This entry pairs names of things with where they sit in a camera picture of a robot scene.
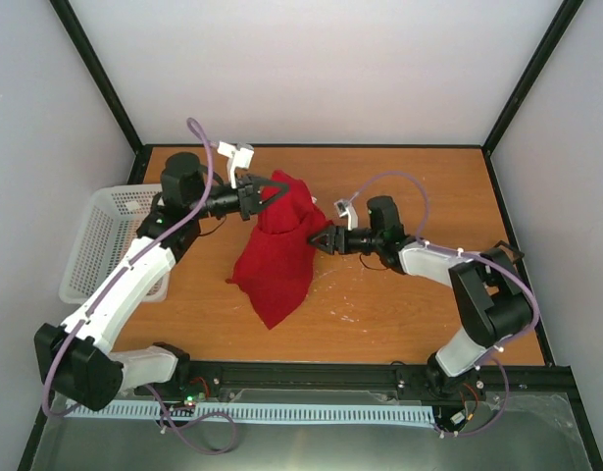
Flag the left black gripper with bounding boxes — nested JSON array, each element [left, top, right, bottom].
[[189, 173, 289, 221]]

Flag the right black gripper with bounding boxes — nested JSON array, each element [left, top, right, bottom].
[[307, 225, 382, 255]]

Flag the red t-shirt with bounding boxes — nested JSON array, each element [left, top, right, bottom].
[[227, 170, 332, 330]]

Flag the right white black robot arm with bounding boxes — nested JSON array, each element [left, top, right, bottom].
[[308, 195, 540, 397]]

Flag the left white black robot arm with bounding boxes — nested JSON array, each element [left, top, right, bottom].
[[34, 152, 289, 415]]

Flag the black clear brooch box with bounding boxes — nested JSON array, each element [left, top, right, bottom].
[[494, 240, 525, 265]]

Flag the white perforated plastic basket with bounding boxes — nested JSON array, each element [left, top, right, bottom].
[[59, 183, 161, 305]]

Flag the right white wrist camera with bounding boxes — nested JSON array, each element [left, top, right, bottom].
[[334, 198, 359, 231]]

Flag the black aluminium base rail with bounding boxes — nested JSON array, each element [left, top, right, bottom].
[[154, 361, 577, 402]]

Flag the light blue cable duct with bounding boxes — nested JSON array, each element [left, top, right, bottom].
[[69, 399, 434, 428]]

